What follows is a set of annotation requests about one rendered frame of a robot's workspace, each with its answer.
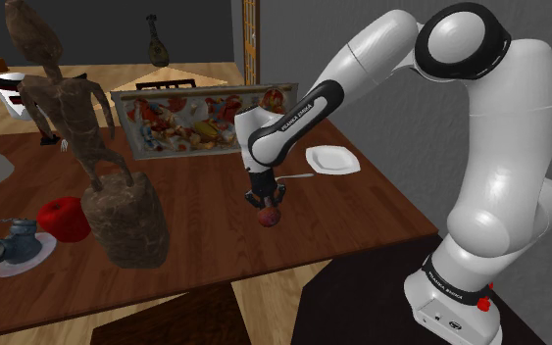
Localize dark wooden chair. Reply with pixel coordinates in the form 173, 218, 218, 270
134, 77, 198, 92

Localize dark lute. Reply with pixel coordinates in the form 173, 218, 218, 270
145, 13, 171, 69

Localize red apple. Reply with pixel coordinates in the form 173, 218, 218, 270
36, 196, 93, 244

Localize wooden lattice door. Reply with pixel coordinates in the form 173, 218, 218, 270
241, 0, 262, 87

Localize brown wooden table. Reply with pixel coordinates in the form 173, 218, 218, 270
0, 117, 440, 345

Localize white plate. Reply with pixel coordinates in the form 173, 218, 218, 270
305, 144, 362, 176

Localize reddish brown round fruit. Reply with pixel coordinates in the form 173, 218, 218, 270
256, 204, 283, 229

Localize brown human figure statue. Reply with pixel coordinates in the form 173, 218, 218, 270
4, 0, 172, 271

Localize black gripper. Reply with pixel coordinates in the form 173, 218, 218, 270
244, 168, 287, 211

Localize blue grey figure on disc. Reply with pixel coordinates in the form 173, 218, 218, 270
0, 218, 58, 278

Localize dark robot stand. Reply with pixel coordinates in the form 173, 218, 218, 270
290, 233, 548, 345

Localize framed colourful painting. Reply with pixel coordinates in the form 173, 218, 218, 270
111, 82, 300, 162

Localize white and black chair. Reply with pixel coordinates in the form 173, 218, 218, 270
0, 70, 89, 123

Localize silver spoon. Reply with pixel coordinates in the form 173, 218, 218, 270
275, 172, 316, 182

